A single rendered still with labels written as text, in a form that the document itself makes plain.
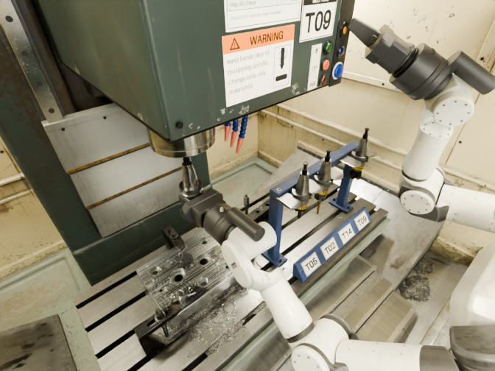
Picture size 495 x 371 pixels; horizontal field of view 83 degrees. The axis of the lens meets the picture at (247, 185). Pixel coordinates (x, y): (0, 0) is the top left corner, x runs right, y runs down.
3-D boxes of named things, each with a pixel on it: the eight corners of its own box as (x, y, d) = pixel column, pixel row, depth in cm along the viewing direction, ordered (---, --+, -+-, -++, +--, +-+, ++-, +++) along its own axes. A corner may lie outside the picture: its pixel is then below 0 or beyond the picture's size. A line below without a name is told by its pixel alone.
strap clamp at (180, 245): (190, 262, 107) (184, 235, 98) (183, 267, 105) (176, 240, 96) (173, 242, 115) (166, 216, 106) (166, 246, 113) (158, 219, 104)
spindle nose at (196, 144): (191, 122, 78) (184, 77, 71) (229, 141, 69) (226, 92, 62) (138, 142, 69) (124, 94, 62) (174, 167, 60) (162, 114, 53)
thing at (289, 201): (304, 204, 86) (304, 202, 85) (292, 212, 83) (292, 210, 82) (287, 193, 90) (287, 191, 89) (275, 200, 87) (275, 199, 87)
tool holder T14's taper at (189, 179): (192, 177, 80) (188, 157, 76) (202, 183, 77) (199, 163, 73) (179, 184, 77) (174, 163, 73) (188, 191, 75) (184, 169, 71)
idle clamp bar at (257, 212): (277, 213, 127) (277, 203, 123) (235, 246, 113) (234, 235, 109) (268, 208, 130) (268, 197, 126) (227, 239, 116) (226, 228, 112)
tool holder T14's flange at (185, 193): (194, 182, 82) (193, 174, 81) (207, 191, 79) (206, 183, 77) (176, 191, 79) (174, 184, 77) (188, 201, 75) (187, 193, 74)
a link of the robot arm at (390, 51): (391, 13, 59) (436, 47, 59) (358, 55, 65) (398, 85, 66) (395, 22, 49) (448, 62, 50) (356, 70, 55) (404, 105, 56)
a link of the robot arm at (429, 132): (440, 68, 60) (418, 121, 70) (440, 87, 55) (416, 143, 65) (476, 71, 58) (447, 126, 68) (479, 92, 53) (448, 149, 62)
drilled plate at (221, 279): (246, 273, 98) (246, 264, 95) (171, 329, 83) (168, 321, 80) (208, 236, 112) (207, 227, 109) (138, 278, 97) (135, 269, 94)
